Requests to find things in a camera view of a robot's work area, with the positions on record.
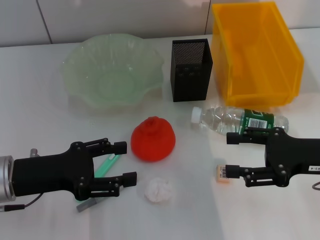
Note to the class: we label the beige eraser with barcode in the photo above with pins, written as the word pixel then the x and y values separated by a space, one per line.
pixel 223 175

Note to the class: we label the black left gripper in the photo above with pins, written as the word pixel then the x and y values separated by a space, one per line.
pixel 50 172

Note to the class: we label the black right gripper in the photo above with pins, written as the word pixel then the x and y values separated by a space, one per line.
pixel 290 160

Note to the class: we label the orange plastic bin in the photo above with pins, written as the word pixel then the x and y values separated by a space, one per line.
pixel 260 62

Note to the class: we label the red-orange fruit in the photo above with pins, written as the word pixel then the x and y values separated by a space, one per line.
pixel 152 141

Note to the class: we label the grey marker pen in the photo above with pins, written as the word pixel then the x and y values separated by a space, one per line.
pixel 87 205

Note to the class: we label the black mesh pen holder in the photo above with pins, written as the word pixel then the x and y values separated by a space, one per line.
pixel 191 85

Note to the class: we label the clear green-label water bottle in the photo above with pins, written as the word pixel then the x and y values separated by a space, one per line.
pixel 220 120

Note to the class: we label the white paper ball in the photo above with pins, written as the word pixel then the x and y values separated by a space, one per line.
pixel 158 190

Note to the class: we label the mint green pen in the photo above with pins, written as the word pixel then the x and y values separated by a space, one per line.
pixel 107 166

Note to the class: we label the green glass fruit bowl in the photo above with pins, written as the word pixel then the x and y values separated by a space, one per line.
pixel 112 75

